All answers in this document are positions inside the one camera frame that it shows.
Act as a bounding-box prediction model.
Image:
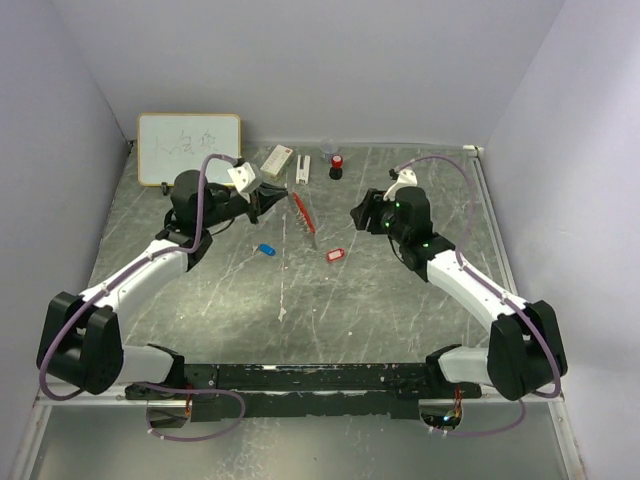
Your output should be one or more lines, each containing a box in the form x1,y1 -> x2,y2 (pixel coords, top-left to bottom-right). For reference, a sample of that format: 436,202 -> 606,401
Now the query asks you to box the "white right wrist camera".
383,168 -> 418,201

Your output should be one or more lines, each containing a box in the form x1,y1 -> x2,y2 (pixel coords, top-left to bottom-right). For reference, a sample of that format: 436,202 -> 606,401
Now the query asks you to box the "clear plastic cup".
320,139 -> 339,162

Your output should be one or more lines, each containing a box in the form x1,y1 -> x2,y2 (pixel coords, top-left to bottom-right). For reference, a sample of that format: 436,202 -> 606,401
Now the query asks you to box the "red tagged key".
326,247 -> 346,263

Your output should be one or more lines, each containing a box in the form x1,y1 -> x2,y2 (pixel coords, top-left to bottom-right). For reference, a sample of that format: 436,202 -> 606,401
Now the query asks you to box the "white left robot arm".
36,165 -> 288,401

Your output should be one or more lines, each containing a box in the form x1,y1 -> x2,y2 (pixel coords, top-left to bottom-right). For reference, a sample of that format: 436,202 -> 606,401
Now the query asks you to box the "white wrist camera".
383,168 -> 418,201
227,162 -> 262,200

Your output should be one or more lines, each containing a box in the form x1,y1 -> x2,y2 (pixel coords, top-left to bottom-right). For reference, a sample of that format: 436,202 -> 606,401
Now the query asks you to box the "white and green carton box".
260,145 -> 293,180

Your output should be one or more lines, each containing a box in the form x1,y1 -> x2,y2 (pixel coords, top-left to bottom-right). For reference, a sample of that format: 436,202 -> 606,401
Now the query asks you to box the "red and black stamp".
329,154 -> 344,180

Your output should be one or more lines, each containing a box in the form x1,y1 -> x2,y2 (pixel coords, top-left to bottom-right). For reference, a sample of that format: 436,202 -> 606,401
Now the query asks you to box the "small whiteboard with yellow frame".
137,113 -> 241,187

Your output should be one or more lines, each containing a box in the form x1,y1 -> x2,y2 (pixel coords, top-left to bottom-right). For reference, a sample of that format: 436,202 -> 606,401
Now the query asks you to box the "blue tagged key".
257,244 -> 276,256

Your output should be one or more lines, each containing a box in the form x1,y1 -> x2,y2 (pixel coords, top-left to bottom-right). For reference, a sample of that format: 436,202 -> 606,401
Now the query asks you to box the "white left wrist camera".
227,162 -> 262,200

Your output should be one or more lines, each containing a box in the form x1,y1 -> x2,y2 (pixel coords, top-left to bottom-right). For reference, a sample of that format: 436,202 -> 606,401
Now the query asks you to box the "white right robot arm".
350,186 -> 568,401

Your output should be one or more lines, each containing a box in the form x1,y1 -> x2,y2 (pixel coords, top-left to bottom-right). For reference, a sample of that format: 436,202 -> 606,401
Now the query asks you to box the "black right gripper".
351,188 -> 408,245

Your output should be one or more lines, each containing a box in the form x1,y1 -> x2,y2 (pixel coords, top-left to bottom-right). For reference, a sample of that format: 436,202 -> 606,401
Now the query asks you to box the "white stapler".
296,155 -> 311,185

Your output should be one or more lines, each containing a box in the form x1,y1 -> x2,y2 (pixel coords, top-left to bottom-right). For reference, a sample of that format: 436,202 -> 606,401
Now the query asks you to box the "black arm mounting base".
124,362 -> 483,424

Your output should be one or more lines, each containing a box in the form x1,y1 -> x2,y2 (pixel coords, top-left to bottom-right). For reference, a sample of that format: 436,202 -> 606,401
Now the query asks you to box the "grey keyring holder red handle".
289,191 -> 318,250

